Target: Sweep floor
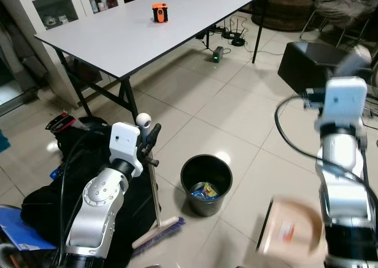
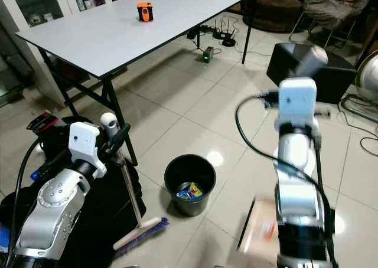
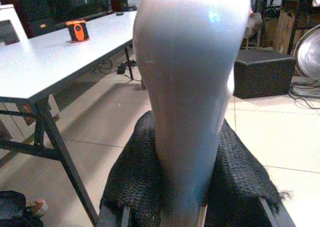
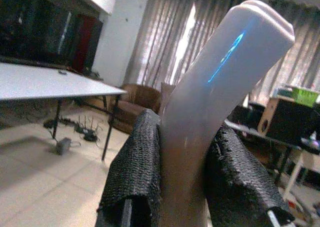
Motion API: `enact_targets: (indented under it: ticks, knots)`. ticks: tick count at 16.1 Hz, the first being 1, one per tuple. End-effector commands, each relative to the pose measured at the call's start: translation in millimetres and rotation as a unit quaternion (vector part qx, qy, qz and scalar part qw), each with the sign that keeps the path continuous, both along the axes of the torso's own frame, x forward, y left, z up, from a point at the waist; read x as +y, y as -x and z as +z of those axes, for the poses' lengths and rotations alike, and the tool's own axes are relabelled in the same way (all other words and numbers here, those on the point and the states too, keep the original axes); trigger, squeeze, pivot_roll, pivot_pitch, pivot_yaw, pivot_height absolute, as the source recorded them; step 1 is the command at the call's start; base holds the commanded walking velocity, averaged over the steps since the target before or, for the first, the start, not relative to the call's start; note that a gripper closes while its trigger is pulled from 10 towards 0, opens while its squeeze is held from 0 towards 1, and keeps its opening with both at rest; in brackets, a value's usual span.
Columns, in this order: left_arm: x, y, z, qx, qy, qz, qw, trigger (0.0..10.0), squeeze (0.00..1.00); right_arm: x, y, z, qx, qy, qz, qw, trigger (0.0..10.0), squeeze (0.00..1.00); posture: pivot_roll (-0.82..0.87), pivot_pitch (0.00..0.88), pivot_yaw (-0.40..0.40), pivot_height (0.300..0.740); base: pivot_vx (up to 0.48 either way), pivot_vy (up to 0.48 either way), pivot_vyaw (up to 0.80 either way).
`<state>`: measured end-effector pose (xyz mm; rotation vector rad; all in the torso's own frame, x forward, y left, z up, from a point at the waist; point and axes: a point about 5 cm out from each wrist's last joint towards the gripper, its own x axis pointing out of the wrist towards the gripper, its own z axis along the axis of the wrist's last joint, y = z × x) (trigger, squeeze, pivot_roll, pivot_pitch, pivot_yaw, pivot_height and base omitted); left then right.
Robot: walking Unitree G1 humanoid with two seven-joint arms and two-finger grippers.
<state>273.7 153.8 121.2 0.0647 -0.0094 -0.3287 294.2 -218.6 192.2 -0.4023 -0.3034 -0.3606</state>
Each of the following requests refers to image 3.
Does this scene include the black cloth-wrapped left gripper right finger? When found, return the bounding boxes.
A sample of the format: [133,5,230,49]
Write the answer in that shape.
[201,118,296,227]

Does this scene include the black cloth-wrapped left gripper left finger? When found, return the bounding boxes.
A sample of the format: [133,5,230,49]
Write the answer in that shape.
[96,110,187,227]

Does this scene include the silver floor fan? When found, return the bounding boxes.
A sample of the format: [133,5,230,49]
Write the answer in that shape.
[289,24,320,99]

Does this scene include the small orange and white toy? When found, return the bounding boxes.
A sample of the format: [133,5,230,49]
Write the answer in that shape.
[29,198,49,217]

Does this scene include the black box ottoman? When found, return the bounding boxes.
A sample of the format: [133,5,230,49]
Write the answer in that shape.
[233,49,297,100]

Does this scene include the black bag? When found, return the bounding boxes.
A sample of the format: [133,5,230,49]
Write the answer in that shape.
[0,190,46,227]

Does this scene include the white folding table black legs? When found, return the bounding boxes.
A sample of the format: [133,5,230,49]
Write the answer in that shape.
[0,10,139,225]

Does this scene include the orange and black device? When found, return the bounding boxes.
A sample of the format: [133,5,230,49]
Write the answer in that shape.
[65,19,90,44]

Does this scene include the brown cardboard box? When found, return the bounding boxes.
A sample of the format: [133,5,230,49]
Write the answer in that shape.
[275,8,320,56]

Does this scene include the dark wooden cabinet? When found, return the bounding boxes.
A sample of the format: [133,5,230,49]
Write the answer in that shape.
[23,0,129,37]

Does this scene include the white cabinet with glass doors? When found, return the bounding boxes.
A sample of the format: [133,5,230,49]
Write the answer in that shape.
[0,3,30,47]

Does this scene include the black floor cable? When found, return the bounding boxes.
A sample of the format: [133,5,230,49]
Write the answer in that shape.
[288,81,320,110]

